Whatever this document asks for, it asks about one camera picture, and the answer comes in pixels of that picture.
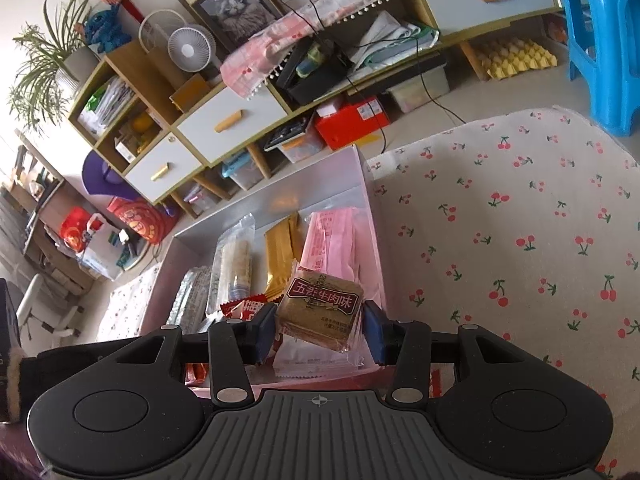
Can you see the cherry print blanket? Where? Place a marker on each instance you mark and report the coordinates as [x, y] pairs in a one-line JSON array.
[[500, 260]]

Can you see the wooden shelf unit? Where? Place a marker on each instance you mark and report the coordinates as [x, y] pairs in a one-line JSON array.
[[35, 200]]

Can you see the pink cherry cloth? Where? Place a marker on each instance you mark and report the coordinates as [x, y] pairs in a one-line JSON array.
[[300, 35]]

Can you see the stack of papers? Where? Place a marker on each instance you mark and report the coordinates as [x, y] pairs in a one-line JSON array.
[[107, 105]]

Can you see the green potted plant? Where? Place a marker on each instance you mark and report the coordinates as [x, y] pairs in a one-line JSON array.
[[47, 55]]

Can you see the pink cake packet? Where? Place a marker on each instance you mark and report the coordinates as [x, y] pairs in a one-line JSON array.
[[332, 250]]

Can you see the white grey snack packet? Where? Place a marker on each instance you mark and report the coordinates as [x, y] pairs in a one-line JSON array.
[[310, 362]]

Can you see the pink cardboard box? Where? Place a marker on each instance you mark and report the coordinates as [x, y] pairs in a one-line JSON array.
[[280, 180]]

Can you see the red box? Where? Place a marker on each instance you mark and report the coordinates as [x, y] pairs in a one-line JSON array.
[[350, 122]]

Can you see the purple hat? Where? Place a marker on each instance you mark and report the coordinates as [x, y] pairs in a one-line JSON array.
[[102, 175]]

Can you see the yellow egg tray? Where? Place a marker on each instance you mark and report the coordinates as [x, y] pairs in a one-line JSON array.
[[515, 60]]

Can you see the clear bin with blue lid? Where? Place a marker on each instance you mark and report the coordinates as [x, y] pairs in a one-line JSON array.
[[242, 172]]

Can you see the person's left forearm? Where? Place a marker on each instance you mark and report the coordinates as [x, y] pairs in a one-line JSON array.
[[15, 452]]

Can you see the clear rice cracker packet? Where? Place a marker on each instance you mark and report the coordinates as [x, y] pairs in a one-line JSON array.
[[235, 265]]

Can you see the clear bin with black lid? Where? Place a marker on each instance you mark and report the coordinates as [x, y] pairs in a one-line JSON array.
[[295, 142]]

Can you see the wooden cabinet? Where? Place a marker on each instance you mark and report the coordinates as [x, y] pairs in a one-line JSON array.
[[240, 135]]

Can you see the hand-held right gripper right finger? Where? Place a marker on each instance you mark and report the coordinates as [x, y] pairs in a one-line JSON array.
[[375, 332]]

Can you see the blue plush toy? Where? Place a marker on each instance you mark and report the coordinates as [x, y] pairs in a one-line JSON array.
[[105, 27]]

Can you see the framed cat picture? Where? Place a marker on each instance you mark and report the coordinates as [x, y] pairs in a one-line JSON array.
[[235, 5]]

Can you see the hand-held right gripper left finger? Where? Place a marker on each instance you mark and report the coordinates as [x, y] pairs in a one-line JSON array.
[[265, 332]]

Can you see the white desk fan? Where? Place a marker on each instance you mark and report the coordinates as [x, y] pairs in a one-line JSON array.
[[187, 47]]

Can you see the red round bag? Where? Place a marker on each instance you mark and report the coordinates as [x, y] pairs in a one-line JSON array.
[[137, 217]]

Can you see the silver long bar packet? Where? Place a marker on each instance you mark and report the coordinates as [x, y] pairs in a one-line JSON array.
[[190, 295]]

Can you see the small clear storage bin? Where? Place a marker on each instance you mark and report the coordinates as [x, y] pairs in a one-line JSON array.
[[200, 201]]

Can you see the folded white green cloth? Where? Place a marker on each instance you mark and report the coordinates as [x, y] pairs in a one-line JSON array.
[[390, 40]]

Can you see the black storage box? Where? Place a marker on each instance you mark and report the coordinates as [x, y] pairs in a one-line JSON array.
[[315, 77]]

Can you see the small wooden box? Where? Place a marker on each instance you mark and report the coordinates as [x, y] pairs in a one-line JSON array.
[[190, 92]]

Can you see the gold snack packet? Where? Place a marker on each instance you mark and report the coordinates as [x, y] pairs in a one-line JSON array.
[[282, 255]]

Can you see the red snack packet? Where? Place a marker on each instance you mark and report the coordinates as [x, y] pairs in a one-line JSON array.
[[240, 309]]

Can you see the small brown snack packet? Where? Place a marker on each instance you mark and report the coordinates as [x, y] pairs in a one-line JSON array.
[[320, 310]]

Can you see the red gift bag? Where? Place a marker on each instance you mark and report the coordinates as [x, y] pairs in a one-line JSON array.
[[75, 227]]

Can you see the blue plastic stool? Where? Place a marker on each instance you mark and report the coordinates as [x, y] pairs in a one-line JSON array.
[[605, 35]]

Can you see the white shopping bag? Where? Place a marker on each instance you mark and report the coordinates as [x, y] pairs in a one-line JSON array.
[[102, 252]]

